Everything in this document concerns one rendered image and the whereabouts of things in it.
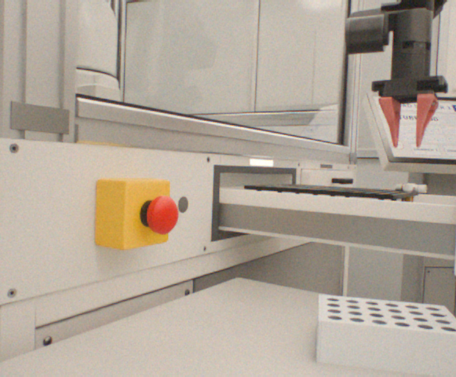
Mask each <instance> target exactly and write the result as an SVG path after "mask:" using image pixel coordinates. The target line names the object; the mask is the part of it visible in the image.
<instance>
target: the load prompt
mask: <svg viewBox="0 0 456 377"><path fill-rule="evenodd" d="M401 110H406V112H416V111H417V103H411V104H401ZM436 113H449V114H456V103H447V102H439V107H438V108H437V109H436Z"/></svg>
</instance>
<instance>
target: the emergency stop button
mask: <svg viewBox="0 0 456 377"><path fill-rule="evenodd" d="M177 219H178V209H177V205H176V204H175V202H174V201H173V199H172V198H170V197H168V196H159V197H157V198H156V199H154V200H153V201H152V202H151V204H150V206H149V208H148V224H149V227H150V228H151V230H152V232H154V233H156V234H159V235H166V234H168V233H170V232H171V230H172V229H173V227H174V226H175V225H176V223H177Z"/></svg>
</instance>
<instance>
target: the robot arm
mask: <svg viewBox="0 0 456 377"><path fill-rule="evenodd" d="M448 1H449V0H396V2H387V3H381V6H380V8H376V9H367V10H361V11H356V12H354V13H351V15H350V17H349V18H348V19H347V22H346V28H345V45H346V50H347V54H348V55H349V54H361V53H380V52H384V51H385V49H386V46H389V43H390V32H392V31H393V38H392V68H391V80H381V81H373V82H371V90H372V91H373V92H377V91H378V96H379V98H378V103H379V104H380V107H381V110H382V111H383V113H384V115H385V118H386V120H387V123H388V125H389V129H390V133H391V137H392V143H393V146H394V147H396V148H397V147H398V142H399V126H400V116H401V104H411V103H417V114H416V134H415V137H416V147H418V148H419V147H420V145H421V141H422V138H423V136H424V133H425V131H426V129H427V127H428V125H429V124H430V122H431V120H432V117H433V116H434V115H435V113H436V109H437V108H438V107H439V102H438V100H437V95H436V93H448V83H447V81H446V79H445V78H444V77H443V76H442V75H437V76H431V60H432V29H433V20H434V19H435V18H436V17H437V16H438V15H439V14H440V13H441V12H442V11H443V6H444V5H445V4H446V3H447V2H448Z"/></svg>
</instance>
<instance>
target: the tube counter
mask: <svg viewBox="0 0 456 377"><path fill-rule="evenodd" d="M430 123H434V124H449V125H456V116H455V115H434V116H433V117H432V120H431V122H430Z"/></svg>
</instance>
